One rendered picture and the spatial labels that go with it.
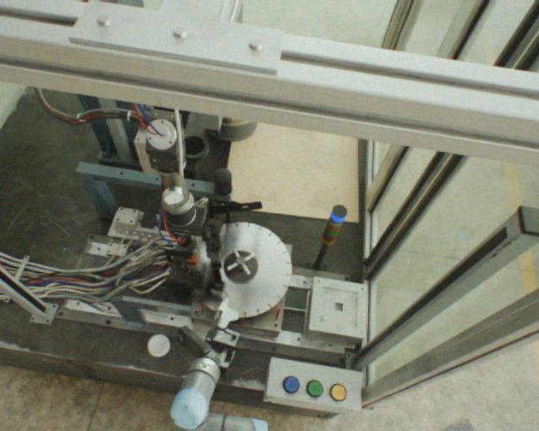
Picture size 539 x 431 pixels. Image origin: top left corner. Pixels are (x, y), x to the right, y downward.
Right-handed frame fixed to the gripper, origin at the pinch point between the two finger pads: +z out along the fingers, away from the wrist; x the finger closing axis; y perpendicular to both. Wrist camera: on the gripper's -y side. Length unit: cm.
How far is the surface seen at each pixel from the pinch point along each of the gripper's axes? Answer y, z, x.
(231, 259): -3.4, 17.9, 7.9
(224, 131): -27, 77, 30
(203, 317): -7.2, 9.3, -11.1
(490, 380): 130, 85, -63
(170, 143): -14, -20, 55
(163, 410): -23, 35, -96
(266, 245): 5.9, 26.0, 12.0
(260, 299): 9.3, 10.3, 1.7
